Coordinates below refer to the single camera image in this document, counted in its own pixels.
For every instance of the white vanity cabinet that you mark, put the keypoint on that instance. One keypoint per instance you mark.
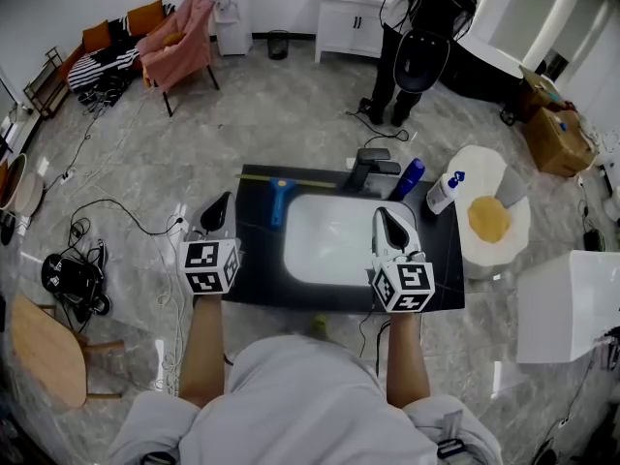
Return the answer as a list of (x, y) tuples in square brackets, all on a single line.
[(344, 22)]

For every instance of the white cube cabinet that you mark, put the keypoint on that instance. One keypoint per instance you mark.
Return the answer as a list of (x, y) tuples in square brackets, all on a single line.
[(562, 308)]

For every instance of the light wooden side table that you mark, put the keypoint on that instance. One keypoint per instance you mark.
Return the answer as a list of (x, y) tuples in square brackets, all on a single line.
[(46, 351)]

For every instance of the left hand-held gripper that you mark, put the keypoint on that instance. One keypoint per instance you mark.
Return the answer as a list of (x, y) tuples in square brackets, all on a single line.
[(208, 267)]

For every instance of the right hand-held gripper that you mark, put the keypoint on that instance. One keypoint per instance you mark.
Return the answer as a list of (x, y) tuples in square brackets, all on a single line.
[(404, 286)]

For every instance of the white pump bottle blue cap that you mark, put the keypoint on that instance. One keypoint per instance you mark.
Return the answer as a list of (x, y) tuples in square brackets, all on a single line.
[(441, 196)]

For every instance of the black mesh waste bin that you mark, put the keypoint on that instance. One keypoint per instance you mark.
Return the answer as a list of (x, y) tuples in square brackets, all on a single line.
[(278, 45)]

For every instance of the fried egg shaped cushion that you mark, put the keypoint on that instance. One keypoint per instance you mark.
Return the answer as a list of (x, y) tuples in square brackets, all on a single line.
[(479, 163)]

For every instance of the black top wooden table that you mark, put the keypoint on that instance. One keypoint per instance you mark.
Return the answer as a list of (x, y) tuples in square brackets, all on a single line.
[(257, 259)]

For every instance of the large cardboard box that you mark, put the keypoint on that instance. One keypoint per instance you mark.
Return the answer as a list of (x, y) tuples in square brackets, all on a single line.
[(557, 143)]

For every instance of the person's left forearm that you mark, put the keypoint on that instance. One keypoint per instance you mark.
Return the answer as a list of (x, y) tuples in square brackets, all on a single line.
[(203, 356)]

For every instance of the black metal rack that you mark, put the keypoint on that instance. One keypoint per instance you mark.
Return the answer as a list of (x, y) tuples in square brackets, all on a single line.
[(46, 87)]

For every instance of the blue and yellow squeegee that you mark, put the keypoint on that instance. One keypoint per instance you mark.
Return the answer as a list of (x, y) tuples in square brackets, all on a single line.
[(279, 196)]

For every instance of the black faucet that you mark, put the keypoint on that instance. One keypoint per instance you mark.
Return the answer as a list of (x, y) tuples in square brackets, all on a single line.
[(373, 160)]

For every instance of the white sink basin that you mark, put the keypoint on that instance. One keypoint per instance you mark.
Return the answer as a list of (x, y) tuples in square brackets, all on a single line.
[(334, 240)]

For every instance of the person's shoe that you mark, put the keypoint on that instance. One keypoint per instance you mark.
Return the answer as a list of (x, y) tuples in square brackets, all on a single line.
[(319, 325)]

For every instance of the white power strip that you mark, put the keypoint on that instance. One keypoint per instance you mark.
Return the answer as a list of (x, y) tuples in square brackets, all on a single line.
[(68, 176), (178, 224)]

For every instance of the orange sofa with striped blanket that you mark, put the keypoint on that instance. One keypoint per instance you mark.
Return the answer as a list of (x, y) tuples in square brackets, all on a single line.
[(104, 61)]

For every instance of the black bathtub with white rim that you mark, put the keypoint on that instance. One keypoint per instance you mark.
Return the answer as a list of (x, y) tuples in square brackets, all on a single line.
[(484, 75)]

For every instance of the small cardboard box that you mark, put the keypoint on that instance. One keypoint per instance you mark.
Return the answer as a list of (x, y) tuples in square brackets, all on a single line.
[(537, 90)]

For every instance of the pink armchair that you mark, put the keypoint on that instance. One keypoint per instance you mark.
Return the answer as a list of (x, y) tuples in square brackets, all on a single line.
[(179, 51)]

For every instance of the white water dispenser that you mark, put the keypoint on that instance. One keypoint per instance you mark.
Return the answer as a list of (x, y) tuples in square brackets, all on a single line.
[(231, 17)]

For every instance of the round white tub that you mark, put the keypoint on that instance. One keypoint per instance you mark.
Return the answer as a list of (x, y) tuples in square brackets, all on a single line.
[(21, 187)]

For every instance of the person's right forearm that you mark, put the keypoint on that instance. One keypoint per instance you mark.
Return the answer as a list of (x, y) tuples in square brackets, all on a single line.
[(408, 361)]

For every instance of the black headset on floor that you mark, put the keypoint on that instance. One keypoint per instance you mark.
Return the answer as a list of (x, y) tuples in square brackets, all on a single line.
[(72, 279)]

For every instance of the person's grey shirt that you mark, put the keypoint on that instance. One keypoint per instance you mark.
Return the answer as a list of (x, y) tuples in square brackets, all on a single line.
[(300, 405)]

